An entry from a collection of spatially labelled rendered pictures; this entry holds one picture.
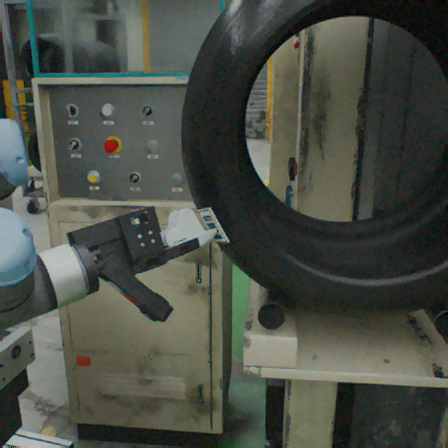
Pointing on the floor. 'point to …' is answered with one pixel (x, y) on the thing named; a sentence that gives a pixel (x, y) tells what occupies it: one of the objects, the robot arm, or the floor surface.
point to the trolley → (22, 103)
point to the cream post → (325, 183)
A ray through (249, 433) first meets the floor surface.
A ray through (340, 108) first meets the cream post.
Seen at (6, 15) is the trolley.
